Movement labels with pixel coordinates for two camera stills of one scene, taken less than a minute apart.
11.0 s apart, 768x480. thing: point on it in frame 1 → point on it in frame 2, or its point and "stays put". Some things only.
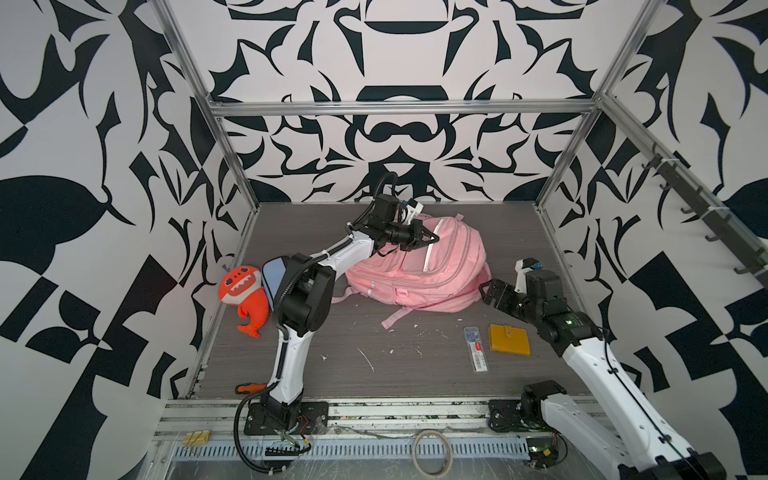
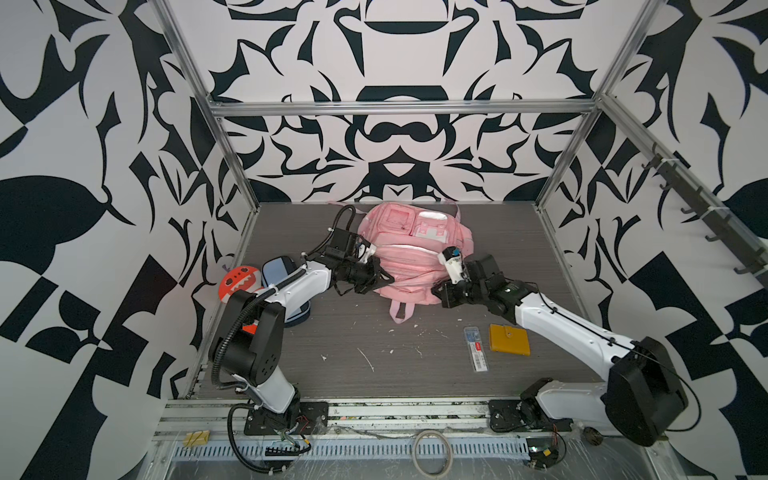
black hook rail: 730,231 stays put
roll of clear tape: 450,458 stays put
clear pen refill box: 476,349 stays put
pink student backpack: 438,276 stays put
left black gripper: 418,232 → 373,279
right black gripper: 503,302 → 448,294
